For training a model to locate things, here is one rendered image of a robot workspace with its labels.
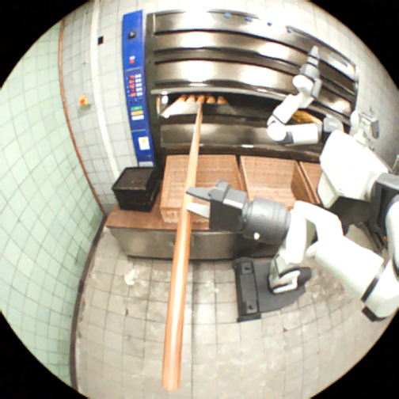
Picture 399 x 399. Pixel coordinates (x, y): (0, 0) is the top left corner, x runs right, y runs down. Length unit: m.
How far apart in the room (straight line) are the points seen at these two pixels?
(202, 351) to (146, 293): 0.73
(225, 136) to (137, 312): 1.66
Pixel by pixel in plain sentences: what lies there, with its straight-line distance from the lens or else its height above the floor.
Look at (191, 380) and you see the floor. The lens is 1.57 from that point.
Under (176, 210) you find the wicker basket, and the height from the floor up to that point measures 0.71.
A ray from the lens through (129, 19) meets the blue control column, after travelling 1.41.
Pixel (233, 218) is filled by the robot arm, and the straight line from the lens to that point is 0.32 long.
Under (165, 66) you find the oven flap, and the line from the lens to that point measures 1.26.
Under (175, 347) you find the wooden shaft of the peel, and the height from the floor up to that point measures 1.20.
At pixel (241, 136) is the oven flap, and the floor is 1.02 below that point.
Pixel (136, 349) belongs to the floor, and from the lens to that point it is 1.60.
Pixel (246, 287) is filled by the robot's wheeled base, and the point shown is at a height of 0.19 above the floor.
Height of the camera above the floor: 1.48
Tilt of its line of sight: 43 degrees down
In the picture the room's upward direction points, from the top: straight up
